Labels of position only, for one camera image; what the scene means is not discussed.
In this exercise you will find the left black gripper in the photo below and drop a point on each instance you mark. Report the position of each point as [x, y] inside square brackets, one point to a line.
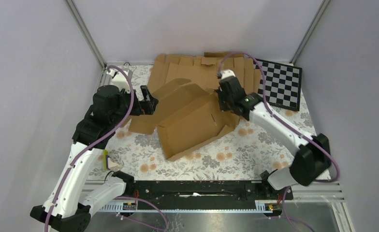
[148, 107]

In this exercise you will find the stack of flat cardboard blanks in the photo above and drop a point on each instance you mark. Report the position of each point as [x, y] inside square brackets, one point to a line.
[202, 70]

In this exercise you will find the brown cardboard box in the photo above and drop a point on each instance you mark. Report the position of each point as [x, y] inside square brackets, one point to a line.
[186, 118]

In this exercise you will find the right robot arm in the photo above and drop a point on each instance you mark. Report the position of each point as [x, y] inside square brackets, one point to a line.
[311, 153]

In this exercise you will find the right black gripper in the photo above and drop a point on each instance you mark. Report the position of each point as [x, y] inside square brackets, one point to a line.
[223, 107]

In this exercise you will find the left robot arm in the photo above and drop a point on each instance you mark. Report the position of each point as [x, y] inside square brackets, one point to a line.
[111, 106]

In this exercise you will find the yellow green small object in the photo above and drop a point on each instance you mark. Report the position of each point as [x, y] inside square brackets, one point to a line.
[108, 163]

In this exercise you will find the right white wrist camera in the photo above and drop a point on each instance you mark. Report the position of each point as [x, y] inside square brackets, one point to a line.
[223, 74]

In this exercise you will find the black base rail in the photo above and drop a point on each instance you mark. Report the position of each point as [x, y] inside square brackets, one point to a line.
[227, 195]

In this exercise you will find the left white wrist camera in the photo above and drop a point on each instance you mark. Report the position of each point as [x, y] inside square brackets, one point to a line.
[119, 80]

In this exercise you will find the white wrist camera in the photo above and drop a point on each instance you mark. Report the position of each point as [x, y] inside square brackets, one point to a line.
[223, 74]
[119, 80]

